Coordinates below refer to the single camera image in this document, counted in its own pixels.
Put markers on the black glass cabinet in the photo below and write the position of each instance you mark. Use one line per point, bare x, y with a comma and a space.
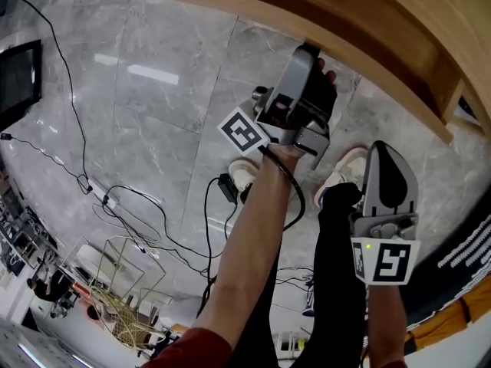
17, 79

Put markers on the cluttered metal shelf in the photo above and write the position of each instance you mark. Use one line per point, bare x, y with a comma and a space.
23, 228

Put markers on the person's left forearm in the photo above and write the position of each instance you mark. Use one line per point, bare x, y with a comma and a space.
253, 236

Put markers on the person's right leg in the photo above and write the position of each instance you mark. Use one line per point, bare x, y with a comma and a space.
337, 263

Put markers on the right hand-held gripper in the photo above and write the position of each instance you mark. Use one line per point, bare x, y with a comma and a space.
387, 261

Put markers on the white power strip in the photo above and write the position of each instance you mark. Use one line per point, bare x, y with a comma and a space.
101, 192

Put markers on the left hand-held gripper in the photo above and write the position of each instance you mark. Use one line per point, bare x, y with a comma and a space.
241, 130

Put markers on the person's red shirt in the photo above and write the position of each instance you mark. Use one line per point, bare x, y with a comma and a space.
192, 351

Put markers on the person's shoe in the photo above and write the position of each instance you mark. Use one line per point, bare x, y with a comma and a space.
242, 171
345, 167

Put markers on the person's right shoe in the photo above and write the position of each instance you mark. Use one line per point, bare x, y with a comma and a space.
345, 167

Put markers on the orange sofa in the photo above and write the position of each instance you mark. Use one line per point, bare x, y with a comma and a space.
452, 320

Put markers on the person's left leg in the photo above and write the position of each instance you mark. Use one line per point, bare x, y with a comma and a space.
293, 320

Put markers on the black white striped blanket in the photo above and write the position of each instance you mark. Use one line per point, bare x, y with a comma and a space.
452, 259

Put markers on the person's right forearm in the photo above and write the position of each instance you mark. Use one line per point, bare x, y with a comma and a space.
385, 320

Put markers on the black power brick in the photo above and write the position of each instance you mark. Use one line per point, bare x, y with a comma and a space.
228, 188

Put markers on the oval wooden coffee table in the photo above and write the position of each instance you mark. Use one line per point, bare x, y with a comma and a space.
307, 17

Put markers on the person's leg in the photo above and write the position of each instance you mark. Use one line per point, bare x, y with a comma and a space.
337, 263
293, 320

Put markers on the small black power adapter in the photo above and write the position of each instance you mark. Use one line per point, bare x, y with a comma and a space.
5, 136

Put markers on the person's left hand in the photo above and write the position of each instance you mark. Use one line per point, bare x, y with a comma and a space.
329, 77

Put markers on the person's left shoe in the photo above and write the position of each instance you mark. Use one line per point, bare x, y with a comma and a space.
242, 171

